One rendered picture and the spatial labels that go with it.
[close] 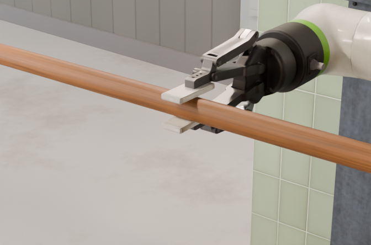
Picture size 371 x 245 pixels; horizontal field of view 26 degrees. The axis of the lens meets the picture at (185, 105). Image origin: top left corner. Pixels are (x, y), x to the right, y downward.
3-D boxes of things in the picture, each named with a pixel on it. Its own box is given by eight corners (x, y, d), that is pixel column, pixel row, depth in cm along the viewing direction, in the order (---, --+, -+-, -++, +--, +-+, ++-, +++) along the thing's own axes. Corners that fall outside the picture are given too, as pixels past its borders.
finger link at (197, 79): (218, 78, 101) (218, 56, 100) (194, 89, 97) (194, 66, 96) (208, 76, 102) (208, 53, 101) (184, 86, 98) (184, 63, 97)
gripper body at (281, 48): (300, 38, 110) (263, 55, 103) (296, 96, 113) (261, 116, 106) (253, 28, 114) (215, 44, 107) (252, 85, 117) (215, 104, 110)
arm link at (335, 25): (309, 58, 133) (310, -7, 129) (380, 70, 126) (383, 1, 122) (264, 81, 123) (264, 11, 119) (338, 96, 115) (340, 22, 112)
